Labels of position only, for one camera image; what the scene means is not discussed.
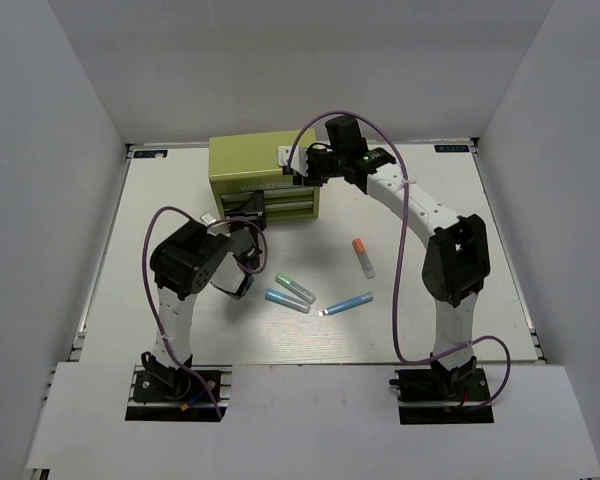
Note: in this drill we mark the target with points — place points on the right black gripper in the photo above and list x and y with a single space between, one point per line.
312 180

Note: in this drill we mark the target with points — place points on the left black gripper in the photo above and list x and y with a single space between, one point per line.
253 208

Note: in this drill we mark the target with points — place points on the green metal drawer chest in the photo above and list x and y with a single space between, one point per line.
241 164

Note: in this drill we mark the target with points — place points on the green cap highlighter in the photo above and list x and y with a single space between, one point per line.
295 288

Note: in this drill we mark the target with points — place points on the blue cap highlighter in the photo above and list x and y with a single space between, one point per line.
287 301

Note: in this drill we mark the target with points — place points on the orange cap highlighter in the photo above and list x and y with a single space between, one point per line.
363 258

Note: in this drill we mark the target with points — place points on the blue pen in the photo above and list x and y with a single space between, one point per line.
347 304

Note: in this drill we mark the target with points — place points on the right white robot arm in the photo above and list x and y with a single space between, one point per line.
456 261

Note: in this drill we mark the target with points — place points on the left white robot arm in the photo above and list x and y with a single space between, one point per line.
225 254

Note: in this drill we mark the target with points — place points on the right blue corner label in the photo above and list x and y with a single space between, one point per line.
451 148

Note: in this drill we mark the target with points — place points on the blue corner label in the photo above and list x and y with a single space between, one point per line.
150 154
451 148

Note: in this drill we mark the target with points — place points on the left blue corner label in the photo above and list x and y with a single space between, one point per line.
150 154

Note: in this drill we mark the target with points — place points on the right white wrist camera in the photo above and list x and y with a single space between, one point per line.
284 159

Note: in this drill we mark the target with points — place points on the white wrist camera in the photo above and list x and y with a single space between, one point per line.
207 219
284 159

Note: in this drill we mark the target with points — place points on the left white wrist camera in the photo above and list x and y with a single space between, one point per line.
207 219

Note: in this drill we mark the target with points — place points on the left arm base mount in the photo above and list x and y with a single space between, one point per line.
153 401

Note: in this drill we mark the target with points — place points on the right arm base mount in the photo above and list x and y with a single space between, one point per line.
422 399

